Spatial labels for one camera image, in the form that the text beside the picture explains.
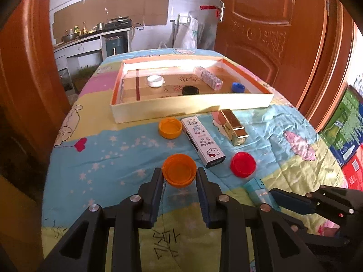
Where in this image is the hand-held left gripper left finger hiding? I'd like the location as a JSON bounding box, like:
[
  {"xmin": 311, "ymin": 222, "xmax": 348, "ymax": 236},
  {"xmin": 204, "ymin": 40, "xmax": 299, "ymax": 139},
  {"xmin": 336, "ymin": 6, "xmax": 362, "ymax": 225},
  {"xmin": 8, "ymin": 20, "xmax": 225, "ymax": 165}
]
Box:
[{"xmin": 37, "ymin": 168, "xmax": 164, "ymax": 272}]

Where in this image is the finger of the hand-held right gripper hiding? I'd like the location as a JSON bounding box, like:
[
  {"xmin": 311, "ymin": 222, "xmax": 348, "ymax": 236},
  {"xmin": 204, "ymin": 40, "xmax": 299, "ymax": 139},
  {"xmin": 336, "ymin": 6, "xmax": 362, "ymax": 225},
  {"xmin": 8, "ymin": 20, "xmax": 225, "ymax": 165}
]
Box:
[
  {"xmin": 289, "ymin": 222, "xmax": 351, "ymax": 245},
  {"xmin": 269, "ymin": 185, "xmax": 363, "ymax": 219}
]

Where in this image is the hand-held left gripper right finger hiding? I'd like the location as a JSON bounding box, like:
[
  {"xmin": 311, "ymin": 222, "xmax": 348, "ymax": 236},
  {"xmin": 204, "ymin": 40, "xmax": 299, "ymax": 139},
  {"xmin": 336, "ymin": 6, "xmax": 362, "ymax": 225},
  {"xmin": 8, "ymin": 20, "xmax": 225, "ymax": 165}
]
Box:
[{"xmin": 196, "ymin": 167, "xmax": 326, "ymax": 272}]

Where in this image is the deep orange bottle cap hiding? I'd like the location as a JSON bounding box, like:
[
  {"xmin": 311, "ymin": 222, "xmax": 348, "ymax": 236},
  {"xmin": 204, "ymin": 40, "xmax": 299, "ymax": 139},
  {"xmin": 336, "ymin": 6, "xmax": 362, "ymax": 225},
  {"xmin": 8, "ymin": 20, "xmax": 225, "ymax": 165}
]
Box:
[{"xmin": 162, "ymin": 153, "xmax": 197, "ymax": 188}]

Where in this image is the teal floral box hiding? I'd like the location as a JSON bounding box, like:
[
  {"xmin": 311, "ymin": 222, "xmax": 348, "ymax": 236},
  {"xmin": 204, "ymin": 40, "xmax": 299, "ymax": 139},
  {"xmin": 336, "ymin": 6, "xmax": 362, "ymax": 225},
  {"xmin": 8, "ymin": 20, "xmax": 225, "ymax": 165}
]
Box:
[{"xmin": 243, "ymin": 178, "xmax": 281, "ymax": 211}]

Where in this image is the red bottle cap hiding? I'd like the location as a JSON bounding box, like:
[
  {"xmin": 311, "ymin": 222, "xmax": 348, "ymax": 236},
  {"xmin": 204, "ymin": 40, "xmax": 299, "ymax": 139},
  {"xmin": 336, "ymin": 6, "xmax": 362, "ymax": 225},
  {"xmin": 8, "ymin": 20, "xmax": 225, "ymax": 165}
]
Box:
[{"xmin": 230, "ymin": 152, "xmax": 256, "ymax": 178}]

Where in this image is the white cartoon cat box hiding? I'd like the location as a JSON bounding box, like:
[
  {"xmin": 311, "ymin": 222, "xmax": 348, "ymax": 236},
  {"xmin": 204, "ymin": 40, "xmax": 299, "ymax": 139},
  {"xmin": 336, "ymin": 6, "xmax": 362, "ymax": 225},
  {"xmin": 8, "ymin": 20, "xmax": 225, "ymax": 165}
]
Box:
[{"xmin": 181, "ymin": 115, "xmax": 226, "ymax": 168}]

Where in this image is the yellow-orange bottle cap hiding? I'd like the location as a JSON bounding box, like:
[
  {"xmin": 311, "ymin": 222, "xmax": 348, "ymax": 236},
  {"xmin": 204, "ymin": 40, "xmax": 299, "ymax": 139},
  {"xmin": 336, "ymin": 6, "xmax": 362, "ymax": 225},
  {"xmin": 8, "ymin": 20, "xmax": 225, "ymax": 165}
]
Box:
[{"xmin": 158, "ymin": 117, "xmax": 182, "ymax": 139}]

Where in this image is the gold metallic box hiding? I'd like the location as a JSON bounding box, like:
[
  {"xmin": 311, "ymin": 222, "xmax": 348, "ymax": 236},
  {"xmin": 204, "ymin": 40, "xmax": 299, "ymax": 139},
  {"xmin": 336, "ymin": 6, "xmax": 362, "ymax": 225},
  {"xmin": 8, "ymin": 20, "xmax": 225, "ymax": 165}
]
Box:
[{"xmin": 220, "ymin": 108, "xmax": 249, "ymax": 147}]

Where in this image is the shallow cardboard tray box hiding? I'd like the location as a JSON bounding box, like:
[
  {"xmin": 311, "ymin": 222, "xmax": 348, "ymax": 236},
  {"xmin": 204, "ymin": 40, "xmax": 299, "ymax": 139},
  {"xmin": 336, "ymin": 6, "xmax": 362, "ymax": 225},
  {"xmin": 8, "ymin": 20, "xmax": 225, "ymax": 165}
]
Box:
[{"xmin": 109, "ymin": 55, "xmax": 274, "ymax": 124}]

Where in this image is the white bottle cap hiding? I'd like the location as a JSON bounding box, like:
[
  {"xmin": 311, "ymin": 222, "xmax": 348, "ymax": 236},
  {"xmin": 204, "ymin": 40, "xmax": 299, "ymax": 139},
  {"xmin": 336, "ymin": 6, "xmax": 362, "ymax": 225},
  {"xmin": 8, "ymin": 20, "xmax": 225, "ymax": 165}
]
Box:
[{"xmin": 147, "ymin": 75, "xmax": 165, "ymax": 88}]

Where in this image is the clear patterned plastic box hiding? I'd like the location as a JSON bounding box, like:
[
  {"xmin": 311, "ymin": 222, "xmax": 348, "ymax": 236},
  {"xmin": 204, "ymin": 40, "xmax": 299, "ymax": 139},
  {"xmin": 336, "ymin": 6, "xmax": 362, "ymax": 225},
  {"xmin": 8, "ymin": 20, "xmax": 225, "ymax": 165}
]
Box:
[{"xmin": 193, "ymin": 66, "xmax": 223, "ymax": 91}]

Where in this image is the cartoon sheep printed blanket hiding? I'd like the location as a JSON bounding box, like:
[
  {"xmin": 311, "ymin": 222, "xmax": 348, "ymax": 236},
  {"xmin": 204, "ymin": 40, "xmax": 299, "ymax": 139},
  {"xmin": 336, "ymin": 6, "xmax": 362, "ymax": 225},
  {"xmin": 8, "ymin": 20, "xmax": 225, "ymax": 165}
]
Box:
[{"xmin": 42, "ymin": 48, "xmax": 363, "ymax": 272}]

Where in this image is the red printed carton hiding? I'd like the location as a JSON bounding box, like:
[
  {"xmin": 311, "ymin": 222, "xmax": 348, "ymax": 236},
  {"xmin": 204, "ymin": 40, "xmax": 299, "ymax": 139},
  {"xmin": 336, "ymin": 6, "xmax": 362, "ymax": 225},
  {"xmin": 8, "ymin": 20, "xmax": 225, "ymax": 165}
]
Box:
[{"xmin": 342, "ymin": 144, "xmax": 363, "ymax": 190}]

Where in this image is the green and blue printed carton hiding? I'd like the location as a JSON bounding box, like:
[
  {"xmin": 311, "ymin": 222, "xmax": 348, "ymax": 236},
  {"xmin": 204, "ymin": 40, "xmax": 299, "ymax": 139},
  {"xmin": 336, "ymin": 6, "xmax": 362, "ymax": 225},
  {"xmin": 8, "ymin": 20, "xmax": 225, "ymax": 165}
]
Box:
[{"xmin": 322, "ymin": 86, "xmax": 363, "ymax": 166}]

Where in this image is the clear plastic bag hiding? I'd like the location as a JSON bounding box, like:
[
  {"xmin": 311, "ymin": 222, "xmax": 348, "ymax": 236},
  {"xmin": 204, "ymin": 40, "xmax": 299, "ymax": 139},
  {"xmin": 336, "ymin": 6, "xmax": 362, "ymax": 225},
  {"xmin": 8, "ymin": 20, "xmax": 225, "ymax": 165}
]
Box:
[{"xmin": 196, "ymin": 20, "xmax": 217, "ymax": 50}]

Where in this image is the white woven sack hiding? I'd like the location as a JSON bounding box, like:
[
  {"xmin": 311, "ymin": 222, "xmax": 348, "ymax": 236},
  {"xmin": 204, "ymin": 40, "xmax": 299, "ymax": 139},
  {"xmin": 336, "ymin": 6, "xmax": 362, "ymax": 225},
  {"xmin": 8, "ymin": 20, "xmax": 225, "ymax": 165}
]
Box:
[{"xmin": 173, "ymin": 14, "xmax": 199, "ymax": 49}]

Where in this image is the grey kitchen counter cabinet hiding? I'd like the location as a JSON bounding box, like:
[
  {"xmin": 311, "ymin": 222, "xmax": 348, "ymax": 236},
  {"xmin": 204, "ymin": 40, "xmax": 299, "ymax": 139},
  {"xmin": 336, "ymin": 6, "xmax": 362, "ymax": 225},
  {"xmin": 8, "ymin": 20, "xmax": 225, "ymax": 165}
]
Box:
[{"xmin": 53, "ymin": 27, "xmax": 134, "ymax": 74}]

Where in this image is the carved wooden door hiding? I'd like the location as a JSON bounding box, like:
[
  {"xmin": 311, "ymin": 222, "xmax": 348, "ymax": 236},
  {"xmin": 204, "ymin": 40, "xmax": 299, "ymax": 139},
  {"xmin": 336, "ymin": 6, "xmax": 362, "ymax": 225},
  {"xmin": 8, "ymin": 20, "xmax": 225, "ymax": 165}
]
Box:
[{"xmin": 214, "ymin": 0, "xmax": 329, "ymax": 105}]

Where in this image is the black gas stove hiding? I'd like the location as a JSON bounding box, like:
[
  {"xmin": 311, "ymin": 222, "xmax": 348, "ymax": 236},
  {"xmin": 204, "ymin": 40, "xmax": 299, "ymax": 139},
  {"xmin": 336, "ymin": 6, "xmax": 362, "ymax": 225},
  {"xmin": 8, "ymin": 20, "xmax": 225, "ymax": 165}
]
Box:
[{"xmin": 103, "ymin": 18, "xmax": 133, "ymax": 30}]

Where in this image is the wooden door frame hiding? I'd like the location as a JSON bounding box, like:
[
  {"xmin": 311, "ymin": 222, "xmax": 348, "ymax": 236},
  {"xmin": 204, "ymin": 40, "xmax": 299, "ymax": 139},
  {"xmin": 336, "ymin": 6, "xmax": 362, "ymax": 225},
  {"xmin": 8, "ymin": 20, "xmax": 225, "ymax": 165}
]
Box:
[{"xmin": 0, "ymin": 0, "xmax": 71, "ymax": 176}]

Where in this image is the metal door handle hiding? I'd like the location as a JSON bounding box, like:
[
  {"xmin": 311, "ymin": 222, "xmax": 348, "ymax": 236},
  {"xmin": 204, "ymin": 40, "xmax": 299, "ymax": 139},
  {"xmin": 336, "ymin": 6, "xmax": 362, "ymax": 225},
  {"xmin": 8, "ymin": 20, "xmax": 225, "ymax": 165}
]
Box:
[{"xmin": 200, "ymin": 0, "xmax": 227, "ymax": 22}]

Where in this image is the cardboard sheet on wall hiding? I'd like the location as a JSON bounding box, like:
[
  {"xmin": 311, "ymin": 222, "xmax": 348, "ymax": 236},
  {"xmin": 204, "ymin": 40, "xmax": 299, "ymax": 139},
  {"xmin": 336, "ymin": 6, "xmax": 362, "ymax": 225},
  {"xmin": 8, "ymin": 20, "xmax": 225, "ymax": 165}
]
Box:
[{"xmin": 52, "ymin": 0, "xmax": 171, "ymax": 39}]

